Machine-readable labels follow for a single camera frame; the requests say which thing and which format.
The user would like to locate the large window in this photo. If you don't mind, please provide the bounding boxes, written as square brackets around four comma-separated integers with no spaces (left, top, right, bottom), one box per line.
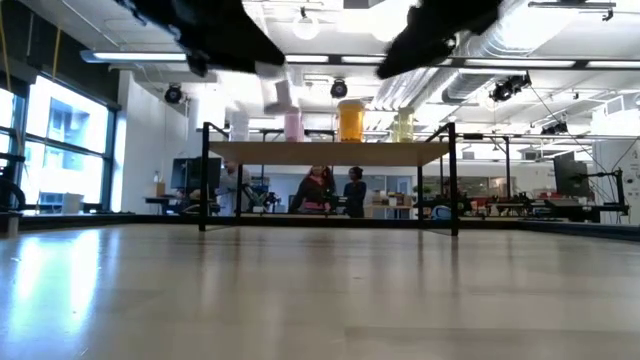
[0,74,119,216]

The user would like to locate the black aluminium table frame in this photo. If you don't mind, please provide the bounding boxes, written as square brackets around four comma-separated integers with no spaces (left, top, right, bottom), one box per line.
[0,209,640,242]

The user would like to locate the person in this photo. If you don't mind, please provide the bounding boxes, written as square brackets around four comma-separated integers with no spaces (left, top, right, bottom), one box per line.
[343,166,368,219]
[288,165,337,215]
[217,159,251,216]

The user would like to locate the yellow hanging cable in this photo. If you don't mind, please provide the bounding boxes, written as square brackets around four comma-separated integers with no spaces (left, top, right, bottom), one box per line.
[0,0,11,91]
[49,27,64,81]

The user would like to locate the silver ventilation duct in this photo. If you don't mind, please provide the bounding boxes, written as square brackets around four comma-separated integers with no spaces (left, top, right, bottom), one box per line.
[439,0,534,106]

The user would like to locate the black computer monitor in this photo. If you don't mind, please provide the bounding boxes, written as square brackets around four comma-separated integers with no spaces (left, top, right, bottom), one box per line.
[553,152,591,199]
[170,157,222,190]

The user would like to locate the pink pill bottle white cap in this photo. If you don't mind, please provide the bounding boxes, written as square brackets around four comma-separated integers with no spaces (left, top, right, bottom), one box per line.
[283,110,305,143]

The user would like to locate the long ceiling light bar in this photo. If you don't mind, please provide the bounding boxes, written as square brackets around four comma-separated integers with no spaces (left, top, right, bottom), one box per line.
[79,48,640,71]

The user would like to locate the black ceiling device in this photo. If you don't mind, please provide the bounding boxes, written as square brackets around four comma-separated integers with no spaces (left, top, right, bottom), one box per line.
[539,119,571,136]
[488,73,532,104]

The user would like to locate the wooden shelf black metal legs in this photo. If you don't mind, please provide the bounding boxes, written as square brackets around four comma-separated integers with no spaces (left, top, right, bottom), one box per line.
[198,121,460,238]

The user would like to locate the round white ceiling lamp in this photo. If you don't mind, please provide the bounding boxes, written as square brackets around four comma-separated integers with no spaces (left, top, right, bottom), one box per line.
[292,14,321,41]

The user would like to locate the orange pill bottle white cap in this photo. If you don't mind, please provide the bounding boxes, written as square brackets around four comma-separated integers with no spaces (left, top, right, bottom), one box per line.
[337,98,366,144]

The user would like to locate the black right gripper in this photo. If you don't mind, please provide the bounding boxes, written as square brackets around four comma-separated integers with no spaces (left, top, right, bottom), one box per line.
[377,0,504,80]

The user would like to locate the white box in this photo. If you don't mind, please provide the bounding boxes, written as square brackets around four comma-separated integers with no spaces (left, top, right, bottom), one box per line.
[60,192,85,215]

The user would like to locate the black background rig frame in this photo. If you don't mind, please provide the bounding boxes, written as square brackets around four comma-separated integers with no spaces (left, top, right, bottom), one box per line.
[462,130,621,221]

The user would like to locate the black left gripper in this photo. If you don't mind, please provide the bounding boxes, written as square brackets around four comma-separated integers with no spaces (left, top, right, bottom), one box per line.
[164,0,287,77]

